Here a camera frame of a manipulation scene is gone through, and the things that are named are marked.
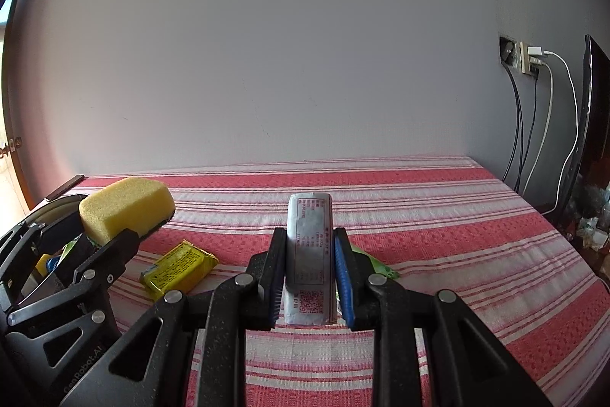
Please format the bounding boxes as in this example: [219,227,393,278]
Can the black flat screen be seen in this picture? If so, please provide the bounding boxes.
[557,34,610,241]

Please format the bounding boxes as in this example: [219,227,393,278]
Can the dark wall socket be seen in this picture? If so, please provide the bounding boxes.
[498,34,518,67]

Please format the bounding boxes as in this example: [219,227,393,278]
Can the short white cable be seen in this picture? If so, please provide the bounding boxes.
[522,64,554,195]

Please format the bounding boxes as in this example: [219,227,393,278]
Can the wooden window frame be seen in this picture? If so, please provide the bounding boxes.
[0,92,36,210]

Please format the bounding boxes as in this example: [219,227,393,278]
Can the round metal basin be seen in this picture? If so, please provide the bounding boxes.
[0,193,103,307]

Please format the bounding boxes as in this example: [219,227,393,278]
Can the white charger plug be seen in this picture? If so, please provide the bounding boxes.
[518,41,545,76]

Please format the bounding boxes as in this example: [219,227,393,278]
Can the cluttered small bottles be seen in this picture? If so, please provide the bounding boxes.
[574,183,610,251]

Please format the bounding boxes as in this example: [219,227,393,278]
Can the yellow packet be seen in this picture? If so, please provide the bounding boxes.
[140,240,219,299]

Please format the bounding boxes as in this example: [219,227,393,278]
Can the black phone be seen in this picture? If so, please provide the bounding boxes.
[44,175,85,201]

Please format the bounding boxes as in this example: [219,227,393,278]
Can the long white charging cable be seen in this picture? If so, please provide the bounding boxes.
[541,49,583,217]

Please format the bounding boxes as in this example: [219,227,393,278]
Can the yellow sponge green scourer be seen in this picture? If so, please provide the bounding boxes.
[79,177,175,246]

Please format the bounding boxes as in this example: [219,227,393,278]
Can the metal window latch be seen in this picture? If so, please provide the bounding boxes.
[0,135,24,157]

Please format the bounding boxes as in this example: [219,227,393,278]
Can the white packet red print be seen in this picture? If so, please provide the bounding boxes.
[282,192,340,326]

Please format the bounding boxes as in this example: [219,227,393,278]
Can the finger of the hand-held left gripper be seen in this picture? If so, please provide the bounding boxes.
[0,211,87,298]
[7,228,141,327]

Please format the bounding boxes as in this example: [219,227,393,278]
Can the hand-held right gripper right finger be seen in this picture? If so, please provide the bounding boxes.
[334,227,554,407]

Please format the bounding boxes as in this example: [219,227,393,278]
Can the red white striped bed sheet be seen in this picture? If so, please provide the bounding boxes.
[45,156,610,407]

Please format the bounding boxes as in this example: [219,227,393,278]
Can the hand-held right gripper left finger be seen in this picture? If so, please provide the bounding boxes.
[59,226,287,407]

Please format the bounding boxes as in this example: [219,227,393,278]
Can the black power cable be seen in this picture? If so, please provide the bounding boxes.
[502,64,524,183]
[515,76,538,193]

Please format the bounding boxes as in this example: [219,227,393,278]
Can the green tissue pack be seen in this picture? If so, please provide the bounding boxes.
[350,245,400,281]
[59,235,96,262]

